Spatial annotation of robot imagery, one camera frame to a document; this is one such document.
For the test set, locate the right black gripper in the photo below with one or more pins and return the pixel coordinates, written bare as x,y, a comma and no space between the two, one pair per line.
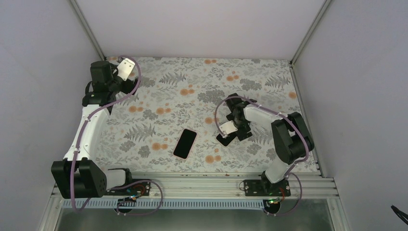
246,129

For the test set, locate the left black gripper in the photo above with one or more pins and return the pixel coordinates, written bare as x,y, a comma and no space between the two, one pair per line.
128,89

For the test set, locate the black phone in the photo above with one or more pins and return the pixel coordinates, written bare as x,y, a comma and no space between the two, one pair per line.
227,140

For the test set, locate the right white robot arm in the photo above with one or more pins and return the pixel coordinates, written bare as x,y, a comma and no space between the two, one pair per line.
292,140

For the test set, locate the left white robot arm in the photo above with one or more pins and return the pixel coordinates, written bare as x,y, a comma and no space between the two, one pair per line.
78,175

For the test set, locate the floral table mat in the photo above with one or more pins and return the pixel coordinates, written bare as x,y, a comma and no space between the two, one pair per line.
184,93

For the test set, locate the black object at corner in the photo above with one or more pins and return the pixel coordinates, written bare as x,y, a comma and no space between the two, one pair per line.
402,215

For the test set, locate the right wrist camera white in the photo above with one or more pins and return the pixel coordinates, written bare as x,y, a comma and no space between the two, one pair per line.
227,128

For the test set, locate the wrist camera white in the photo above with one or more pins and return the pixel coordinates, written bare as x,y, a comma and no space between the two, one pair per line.
125,68
227,128

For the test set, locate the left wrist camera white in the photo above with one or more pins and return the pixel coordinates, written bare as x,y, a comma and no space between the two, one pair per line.
125,68

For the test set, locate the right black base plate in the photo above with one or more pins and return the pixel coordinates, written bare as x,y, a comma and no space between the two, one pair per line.
253,188

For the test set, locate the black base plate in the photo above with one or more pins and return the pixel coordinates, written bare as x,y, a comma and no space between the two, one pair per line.
253,188
138,189

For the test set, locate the aluminium rail frame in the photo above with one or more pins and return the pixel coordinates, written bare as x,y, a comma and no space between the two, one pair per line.
206,202

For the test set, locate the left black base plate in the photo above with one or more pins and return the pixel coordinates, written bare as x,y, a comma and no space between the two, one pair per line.
138,189

